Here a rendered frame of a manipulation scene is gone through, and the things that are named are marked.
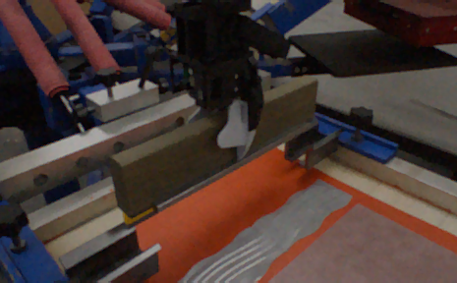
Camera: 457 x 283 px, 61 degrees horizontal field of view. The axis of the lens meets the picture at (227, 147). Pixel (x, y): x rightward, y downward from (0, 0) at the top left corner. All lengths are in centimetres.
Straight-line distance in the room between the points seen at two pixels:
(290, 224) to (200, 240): 14
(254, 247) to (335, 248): 12
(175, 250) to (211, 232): 6
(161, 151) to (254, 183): 28
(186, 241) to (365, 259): 26
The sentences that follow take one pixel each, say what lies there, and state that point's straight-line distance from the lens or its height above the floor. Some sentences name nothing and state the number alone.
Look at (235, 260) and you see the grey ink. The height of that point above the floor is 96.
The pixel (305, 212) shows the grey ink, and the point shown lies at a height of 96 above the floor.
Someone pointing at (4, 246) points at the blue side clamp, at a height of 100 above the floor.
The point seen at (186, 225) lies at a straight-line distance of 62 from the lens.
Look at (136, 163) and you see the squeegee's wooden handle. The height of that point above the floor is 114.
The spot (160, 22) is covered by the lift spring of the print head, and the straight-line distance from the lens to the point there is 113.
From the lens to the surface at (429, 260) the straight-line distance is 63.
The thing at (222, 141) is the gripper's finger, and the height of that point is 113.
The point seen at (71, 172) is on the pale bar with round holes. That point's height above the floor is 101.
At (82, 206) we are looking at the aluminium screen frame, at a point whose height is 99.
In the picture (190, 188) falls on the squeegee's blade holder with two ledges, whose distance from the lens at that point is 49.
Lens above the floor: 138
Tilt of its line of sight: 32 degrees down
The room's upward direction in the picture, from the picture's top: straight up
